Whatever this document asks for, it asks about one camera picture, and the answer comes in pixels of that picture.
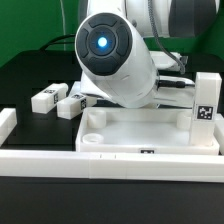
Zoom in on white desk top tray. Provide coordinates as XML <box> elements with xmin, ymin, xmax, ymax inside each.
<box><xmin>76</xmin><ymin>107</ymin><xmax>220</xmax><ymax>155</ymax></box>

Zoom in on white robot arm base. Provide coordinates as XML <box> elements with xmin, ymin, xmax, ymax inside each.
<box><xmin>75</xmin><ymin>0</ymin><xmax>220</xmax><ymax>108</ymax></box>

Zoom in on white front fence bar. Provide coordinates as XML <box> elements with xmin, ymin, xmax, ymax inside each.
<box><xmin>0</xmin><ymin>150</ymin><xmax>224</xmax><ymax>183</ymax></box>

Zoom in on white left fence block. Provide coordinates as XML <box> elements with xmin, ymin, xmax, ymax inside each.
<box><xmin>0</xmin><ymin>108</ymin><xmax>17</xmax><ymax>146</ymax></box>

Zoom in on white fence block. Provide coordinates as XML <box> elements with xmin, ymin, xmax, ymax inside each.
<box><xmin>214</xmin><ymin>114</ymin><xmax>224</xmax><ymax>155</ymax></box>
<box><xmin>0</xmin><ymin>108</ymin><xmax>17</xmax><ymax>146</ymax></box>

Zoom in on white right fence block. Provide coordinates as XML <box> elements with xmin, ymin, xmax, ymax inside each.
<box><xmin>214</xmin><ymin>114</ymin><xmax>224</xmax><ymax>155</ymax></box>

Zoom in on white marker base plate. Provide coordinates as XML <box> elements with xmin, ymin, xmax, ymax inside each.
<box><xmin>69</xmin><ymin>81</ymin><xmax>86</xmax><ymax>96</ymax></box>

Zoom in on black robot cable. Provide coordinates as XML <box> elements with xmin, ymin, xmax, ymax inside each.
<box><xmin>39</xmin><ymin>33</ymin><xmax>77</xmax><ymax>52</ymax></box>

